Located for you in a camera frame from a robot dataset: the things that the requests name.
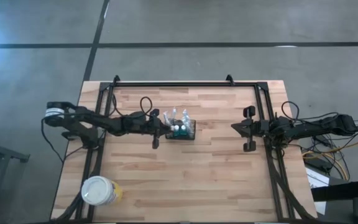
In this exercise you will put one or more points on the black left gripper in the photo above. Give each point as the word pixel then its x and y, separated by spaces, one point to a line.
pixel 154 126

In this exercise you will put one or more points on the green toothbrush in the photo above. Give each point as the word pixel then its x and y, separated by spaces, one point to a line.
pixel 186 119

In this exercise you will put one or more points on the black aluminium table frame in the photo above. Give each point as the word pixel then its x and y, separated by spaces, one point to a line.
pixel 182 84

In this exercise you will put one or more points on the black power brick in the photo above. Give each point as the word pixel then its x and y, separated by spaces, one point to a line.
pixel 319 164

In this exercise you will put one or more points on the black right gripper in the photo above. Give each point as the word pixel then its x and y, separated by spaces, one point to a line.
pixel 258 129

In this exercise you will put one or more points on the white paper sheet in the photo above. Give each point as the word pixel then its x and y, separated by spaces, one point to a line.
pixel 317 182

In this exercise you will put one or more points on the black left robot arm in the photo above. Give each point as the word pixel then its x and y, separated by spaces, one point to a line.
pixel 104 121

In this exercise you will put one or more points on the yellow canister with white lid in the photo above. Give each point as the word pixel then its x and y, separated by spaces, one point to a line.
pixel 98 190

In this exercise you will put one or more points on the green mouthwash bottle white cap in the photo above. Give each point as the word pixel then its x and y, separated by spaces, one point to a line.
pixel 183 127

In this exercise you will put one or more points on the black stand beam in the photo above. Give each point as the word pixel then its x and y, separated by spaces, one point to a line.
pixel 337 191

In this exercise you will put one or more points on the black table clamp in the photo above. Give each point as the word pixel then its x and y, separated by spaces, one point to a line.
pixel 116 79
pixel 229 79

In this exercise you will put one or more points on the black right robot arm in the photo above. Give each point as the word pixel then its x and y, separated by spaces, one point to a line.
pixel 322 127

